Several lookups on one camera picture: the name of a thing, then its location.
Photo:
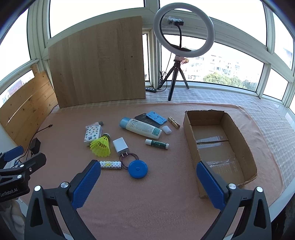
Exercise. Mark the blue round tape measure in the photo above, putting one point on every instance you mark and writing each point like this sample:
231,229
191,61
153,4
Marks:
138,169

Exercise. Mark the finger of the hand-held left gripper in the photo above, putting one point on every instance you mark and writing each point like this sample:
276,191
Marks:
13,152
34,162

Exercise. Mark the black card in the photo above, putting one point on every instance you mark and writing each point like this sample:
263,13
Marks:
141,117

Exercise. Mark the brown crumpled tape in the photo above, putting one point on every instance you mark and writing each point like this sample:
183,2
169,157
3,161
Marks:
184,61

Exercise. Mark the green tree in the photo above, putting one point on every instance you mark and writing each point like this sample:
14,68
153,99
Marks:
221,79

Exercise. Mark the black power adapter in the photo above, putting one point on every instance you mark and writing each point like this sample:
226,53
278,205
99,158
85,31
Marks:
35,145

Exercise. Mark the black tripod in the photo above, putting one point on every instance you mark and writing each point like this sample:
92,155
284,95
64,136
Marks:
172,85

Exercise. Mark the white window frame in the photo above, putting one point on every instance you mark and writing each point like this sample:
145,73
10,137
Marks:
39,34

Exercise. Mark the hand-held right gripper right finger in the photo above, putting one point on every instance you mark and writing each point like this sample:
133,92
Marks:
210,187

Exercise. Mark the green lip balm tube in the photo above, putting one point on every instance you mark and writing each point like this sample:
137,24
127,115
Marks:
157,144

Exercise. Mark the white eraser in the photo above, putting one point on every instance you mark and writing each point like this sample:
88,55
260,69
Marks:
166,129

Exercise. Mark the patterned lighter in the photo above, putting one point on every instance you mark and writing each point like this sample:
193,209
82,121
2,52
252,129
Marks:
110,164

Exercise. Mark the white charger plug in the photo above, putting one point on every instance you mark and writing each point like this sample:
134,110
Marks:
119,145

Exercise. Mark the black power strip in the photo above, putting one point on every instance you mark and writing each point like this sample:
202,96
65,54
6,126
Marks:
151,89

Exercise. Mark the checked table cloth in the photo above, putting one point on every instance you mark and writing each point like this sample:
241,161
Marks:
230,97

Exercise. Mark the wooden clothespin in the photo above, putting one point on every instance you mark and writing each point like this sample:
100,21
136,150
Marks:
174,122

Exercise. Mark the white lotion bottle blue cap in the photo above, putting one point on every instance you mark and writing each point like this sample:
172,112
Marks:
140,128

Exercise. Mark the yellow shuttlecock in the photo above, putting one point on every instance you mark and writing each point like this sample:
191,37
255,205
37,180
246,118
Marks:
100,145

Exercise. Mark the large light wooden board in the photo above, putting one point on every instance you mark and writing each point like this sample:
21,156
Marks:
96,64

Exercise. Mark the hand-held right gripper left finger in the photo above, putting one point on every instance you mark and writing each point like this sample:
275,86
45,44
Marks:
85,184

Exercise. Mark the pine plank panel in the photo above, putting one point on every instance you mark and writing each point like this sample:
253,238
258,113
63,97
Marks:
27,108

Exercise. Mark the blue phone stand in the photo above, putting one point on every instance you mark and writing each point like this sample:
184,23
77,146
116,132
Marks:
156,118

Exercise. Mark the patterned tissue pack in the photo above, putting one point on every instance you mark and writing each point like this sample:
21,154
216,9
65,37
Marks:
92,133

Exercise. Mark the black webcam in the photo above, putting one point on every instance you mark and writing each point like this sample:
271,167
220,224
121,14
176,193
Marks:
174,22

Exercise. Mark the cardboard box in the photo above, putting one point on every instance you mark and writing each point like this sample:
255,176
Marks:
191,133

